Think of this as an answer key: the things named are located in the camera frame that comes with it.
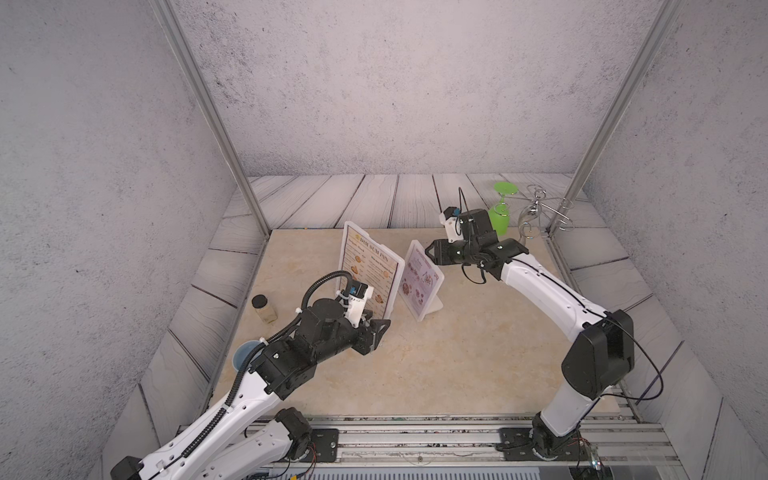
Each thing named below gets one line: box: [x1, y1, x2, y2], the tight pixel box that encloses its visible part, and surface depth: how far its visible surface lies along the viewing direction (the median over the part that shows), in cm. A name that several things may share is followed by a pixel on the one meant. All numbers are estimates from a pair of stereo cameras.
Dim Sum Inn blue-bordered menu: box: [340, 225, 399, 319], surface depth 85 cm
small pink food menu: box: [400, 244, 442, 318], surface depth 93 cm
